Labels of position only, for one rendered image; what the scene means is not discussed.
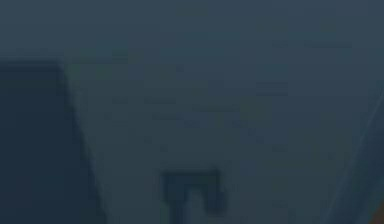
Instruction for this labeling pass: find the dark blue cupboard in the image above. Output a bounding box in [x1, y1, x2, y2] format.
[0, 58, 110, 224]

